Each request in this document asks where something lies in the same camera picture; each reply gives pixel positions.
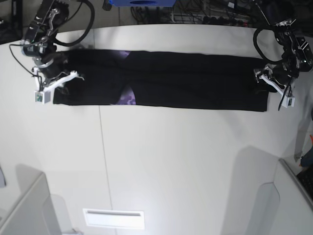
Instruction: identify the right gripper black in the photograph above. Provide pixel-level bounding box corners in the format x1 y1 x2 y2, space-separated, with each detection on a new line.
33 55 85 92

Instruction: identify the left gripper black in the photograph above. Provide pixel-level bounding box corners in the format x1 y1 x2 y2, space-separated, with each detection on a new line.
253 63 297 94

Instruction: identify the black T-shirt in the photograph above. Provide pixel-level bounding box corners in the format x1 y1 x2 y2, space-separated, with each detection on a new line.
53 49 268 112

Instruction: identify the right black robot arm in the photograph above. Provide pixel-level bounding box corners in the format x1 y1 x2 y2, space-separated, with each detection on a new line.
9 0 95 93

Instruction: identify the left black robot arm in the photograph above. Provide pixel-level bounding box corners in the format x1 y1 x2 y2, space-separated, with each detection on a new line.
253 0 313 90

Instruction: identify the black keyboard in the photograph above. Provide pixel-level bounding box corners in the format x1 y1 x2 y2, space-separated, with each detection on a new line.
297 168 313 198

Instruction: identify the blue plastic bin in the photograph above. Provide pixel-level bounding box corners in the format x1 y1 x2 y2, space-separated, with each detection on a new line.
109 0 176 7

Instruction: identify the grey partition panel right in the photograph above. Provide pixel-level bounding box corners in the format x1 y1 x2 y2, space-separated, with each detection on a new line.
270 159 313 235

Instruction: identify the grey partition panel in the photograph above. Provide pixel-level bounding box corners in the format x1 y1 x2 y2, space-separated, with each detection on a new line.
270 159 313 235
0 173 62 235

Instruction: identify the grey partition panel left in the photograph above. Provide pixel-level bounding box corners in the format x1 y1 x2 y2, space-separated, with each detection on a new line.
0 173 62 235

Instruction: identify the white table slot plate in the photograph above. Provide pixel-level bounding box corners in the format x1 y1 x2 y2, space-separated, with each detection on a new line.
83 209 145 230

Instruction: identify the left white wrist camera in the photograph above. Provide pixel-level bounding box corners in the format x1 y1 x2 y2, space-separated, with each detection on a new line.
281 95 295 108

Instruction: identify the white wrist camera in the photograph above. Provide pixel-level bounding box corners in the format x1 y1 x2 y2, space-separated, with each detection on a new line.
34 91 51 104
281 95 295 108

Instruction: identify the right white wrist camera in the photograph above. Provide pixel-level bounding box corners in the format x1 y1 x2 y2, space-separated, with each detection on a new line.
34 91 51 104

